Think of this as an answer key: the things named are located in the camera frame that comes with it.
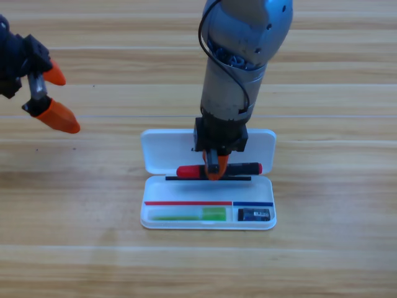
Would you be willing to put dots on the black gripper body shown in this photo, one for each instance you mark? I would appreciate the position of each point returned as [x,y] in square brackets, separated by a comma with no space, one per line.
[15,59]
[220,136]

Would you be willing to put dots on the white Unitree pencil case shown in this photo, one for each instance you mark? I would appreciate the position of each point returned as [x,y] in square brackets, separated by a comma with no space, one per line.
[167,189]

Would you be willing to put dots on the green glue stick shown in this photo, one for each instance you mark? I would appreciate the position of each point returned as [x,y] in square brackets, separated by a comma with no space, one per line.
[214,214]

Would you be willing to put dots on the black eraser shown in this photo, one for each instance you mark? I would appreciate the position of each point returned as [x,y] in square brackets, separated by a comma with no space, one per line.
[254,214]

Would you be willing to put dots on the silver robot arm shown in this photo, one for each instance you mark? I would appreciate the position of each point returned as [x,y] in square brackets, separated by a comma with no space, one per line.
[242,31]

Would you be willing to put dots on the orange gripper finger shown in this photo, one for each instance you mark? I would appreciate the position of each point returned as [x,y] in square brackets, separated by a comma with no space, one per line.
[56,76]
[59,118]
[221,166]

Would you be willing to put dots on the red and black marker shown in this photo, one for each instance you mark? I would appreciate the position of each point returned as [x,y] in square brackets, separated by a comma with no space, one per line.
[189,170]

